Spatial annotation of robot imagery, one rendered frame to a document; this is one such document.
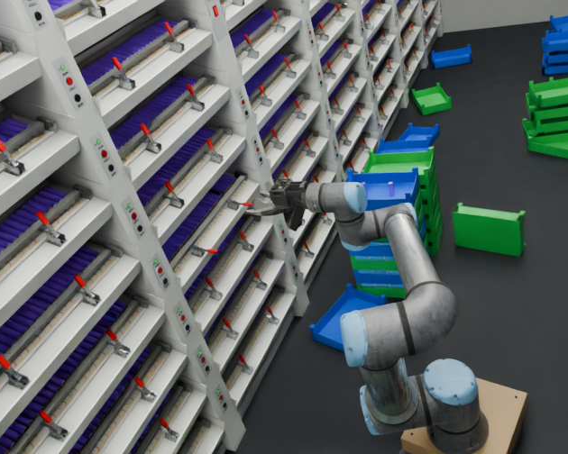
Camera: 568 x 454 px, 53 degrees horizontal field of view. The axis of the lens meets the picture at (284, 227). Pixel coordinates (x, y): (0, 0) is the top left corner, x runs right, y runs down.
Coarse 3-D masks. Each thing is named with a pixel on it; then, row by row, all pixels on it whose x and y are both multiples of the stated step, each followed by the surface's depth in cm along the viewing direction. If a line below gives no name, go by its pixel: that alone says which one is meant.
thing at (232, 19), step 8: (224, 0) 205; (232, 0) 206; (240, 0) 203; (248, 0) 209; (256, 0) 213; (264, 0) 220; (224, 8) 191; (232, 8) 202; (240, 8) 203; (248, 8) 208; (256, 8) 215; (224, 16) 193; (232, 16) 198; (240, 16) 204; (232, 24) 200
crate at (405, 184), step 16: (352, 176) 245; (368, 176) 244; (384, 176) 241; (400, 176) 239; (416, 176) 233; (368, 192) 241; (384, 192) 238; (400, 192) 235; (416, 192) 230; (368, 208) 230
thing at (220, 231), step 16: (256, 176) 218; (240, 192) 214; (256, 192) 219; (240, 208) 208; (224, 224) 200; (208, 240) 194; (192, 256) 188; (208, 256) 191; (176, 272) 182; (192, 272) 183
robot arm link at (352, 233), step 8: (360, 216) 169; (368, 216) 171; (336, 224) 173; (344, 224) 170; (352, 224) 169; (360, 224) 170; (368, 224) 170; (344, 232) 172; (352, 232) 171; (360, 232) 171; (368, 232) 171; (376, 232) 171; (344, 240) 174; (352, 240) 172; (360, 240) 172; (368, 240) 173; (352, 248) 174; (360, 248) 174
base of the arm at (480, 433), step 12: (480, 420) 174; (432, 432) 180; (444, 432) 173; (456, 432) 171; (468, 432) 171; (480, 432) 173; (444, 444) 175; (456, 444) 173; (468, 444) 173; (480, 444) 174
